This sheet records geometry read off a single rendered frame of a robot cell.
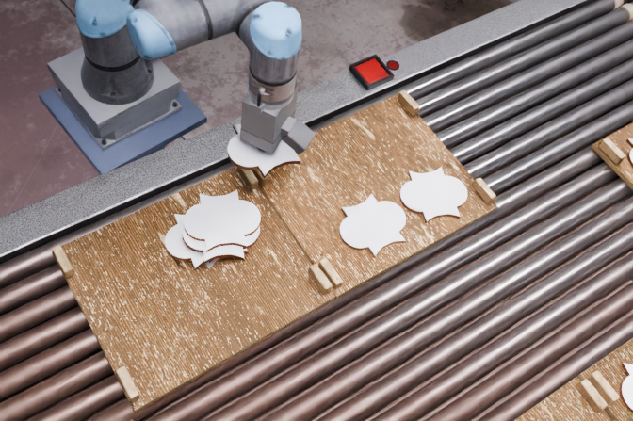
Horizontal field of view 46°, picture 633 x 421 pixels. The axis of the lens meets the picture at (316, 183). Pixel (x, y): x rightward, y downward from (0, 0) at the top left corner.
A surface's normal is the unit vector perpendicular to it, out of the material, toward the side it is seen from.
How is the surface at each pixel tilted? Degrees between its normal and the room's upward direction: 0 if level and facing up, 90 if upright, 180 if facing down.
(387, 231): 0
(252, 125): 90
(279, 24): 1
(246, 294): 0
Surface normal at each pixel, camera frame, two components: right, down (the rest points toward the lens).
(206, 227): 0.11, -0.55
